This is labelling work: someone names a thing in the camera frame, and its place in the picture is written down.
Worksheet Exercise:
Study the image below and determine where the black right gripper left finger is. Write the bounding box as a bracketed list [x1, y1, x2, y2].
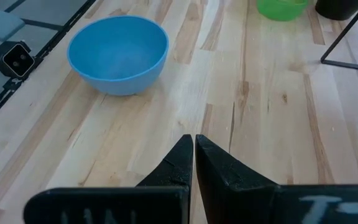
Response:
[23, 134, 194, 224]

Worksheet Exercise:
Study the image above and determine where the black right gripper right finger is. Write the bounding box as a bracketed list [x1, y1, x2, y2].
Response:
[195, 134, 358, 224]

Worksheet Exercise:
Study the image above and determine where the large blue bowl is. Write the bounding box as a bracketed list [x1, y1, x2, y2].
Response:
[67, 15, 170, 96]

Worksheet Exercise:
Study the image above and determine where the small green bowl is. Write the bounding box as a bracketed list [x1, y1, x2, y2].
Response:
[256, 0, 309, 22]

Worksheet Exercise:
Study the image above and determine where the black plant pot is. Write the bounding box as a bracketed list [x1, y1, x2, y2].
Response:
[314, 0, 358, 21]

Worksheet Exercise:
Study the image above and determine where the wooden shelf with black frame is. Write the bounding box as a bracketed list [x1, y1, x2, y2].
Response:
[320, 0, 358, 73]

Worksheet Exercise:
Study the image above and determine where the black table edge rail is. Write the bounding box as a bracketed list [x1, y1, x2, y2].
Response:
[0, 0, 98, 130]

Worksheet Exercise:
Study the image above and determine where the black table-level camera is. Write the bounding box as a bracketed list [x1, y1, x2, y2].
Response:
[0, 40, 36, 78]

